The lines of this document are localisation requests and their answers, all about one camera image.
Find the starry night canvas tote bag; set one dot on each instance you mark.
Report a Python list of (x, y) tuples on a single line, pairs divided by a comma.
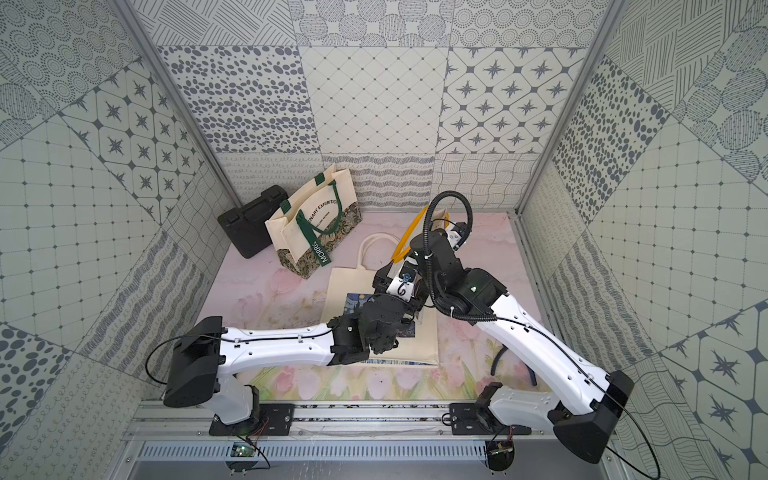
[(350, 287)]

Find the circuit board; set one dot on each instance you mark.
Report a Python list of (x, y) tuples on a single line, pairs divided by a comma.
[(242, 458), (500, 455)]

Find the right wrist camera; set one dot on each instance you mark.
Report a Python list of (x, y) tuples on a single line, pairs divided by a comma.
[(457, 234)]

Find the green handled exhibition tote bag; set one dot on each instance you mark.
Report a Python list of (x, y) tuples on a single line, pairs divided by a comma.
[(312, 222)]

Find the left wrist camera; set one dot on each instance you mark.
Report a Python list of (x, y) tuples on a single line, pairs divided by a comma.
[(404, 281)]

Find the black plastic tool case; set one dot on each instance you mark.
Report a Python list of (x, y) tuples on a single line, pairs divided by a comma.
[(246, 226)]

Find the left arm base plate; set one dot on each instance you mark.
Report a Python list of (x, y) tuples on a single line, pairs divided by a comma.
[(274, 419)]

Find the left circuit board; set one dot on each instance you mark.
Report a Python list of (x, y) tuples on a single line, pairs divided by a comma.
[(242, 458)]

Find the yellow handled white bag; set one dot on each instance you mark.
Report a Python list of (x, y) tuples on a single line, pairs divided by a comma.
[(440, 218)]

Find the aluminium mounting rail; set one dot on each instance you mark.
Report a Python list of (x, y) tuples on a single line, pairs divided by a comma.
[(313, 420)]

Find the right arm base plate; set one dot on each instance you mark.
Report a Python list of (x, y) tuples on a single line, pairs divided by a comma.
[(466, 419)]

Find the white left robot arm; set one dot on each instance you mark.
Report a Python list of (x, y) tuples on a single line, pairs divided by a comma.
[(206, 360)]

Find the pink floral table mat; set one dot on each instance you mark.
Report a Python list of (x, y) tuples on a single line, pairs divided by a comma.
[(258, 293)]

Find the right circuit board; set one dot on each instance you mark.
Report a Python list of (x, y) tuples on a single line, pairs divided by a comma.
[(500, 455)]

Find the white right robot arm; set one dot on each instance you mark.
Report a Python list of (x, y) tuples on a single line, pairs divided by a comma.
[(589, 402)]

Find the blue handled pliers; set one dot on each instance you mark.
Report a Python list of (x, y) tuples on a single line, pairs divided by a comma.
[(510, 362)]

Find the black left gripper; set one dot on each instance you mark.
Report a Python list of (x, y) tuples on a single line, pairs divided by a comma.
[(395, 330)]

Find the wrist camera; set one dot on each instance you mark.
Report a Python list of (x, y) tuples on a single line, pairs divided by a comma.
[(457, 234), (404, 281)]

